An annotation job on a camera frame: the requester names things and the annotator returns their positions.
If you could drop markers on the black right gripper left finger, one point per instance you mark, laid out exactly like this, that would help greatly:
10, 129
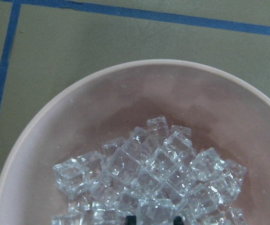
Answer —
130, 220

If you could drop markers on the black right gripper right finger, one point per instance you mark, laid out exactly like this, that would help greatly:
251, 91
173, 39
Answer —
178, 221

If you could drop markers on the clear ice cube pile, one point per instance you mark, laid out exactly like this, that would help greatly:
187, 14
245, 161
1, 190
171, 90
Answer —
156, 162

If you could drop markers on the pink bowl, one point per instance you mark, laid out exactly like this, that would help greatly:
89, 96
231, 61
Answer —
222, 110

